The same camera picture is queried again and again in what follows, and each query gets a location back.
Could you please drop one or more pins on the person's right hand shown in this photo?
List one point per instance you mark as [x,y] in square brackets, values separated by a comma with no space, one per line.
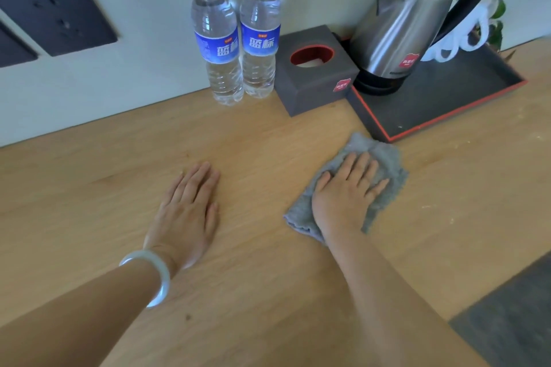
[342,203]

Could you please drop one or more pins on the person's left hand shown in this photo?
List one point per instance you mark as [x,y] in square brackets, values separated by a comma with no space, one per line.
[185,224]

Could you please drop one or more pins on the person's left thumb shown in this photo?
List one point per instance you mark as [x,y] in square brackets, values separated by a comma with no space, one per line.
[212,222]

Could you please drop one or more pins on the person's right thumb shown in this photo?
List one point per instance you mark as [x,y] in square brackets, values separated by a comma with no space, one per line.
[322,184]

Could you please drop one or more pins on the person's right middle finger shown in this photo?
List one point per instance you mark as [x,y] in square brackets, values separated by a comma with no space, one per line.
[361,169]

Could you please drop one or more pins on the person's right little finger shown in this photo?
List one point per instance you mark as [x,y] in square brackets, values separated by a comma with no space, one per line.
[377,190]

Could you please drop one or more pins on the person's left little finger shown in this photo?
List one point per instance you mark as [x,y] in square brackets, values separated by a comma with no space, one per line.
[172,195]

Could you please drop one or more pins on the person's left middle finger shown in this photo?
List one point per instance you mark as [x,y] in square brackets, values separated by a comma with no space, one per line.
[198,181]

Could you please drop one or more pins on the grey cleaning cloth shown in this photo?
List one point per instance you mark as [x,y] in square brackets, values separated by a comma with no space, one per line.
[389,160]

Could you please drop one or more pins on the person's right forearm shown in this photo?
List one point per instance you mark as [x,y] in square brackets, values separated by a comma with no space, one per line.
[387,306]

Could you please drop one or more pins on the person's left forearm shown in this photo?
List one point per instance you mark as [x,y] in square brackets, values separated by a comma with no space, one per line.
[81,319]

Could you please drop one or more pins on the white jade bangle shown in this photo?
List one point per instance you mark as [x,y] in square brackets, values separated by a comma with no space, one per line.
[160,270]

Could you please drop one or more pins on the black kettle base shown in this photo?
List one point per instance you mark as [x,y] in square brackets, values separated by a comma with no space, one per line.
[381,83]

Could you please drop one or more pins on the dark grey tissue box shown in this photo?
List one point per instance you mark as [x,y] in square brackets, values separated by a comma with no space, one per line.
[314,83]

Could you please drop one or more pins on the black tray with red rim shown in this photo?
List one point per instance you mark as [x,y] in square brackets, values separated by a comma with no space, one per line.
[447,91]

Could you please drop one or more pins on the clear water bottle blue label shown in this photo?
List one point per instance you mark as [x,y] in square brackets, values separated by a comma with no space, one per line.
[259,40]
[217,44]

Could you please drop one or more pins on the stainless steel electric kettle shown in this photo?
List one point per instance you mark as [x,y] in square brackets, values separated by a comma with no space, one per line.
[400,31]

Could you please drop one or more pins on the green potted plant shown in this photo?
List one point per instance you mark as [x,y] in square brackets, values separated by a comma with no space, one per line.
[498,29]

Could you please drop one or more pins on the dark wall socket plate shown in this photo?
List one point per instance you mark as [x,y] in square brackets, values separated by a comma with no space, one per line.
[13,50]
[56,9]

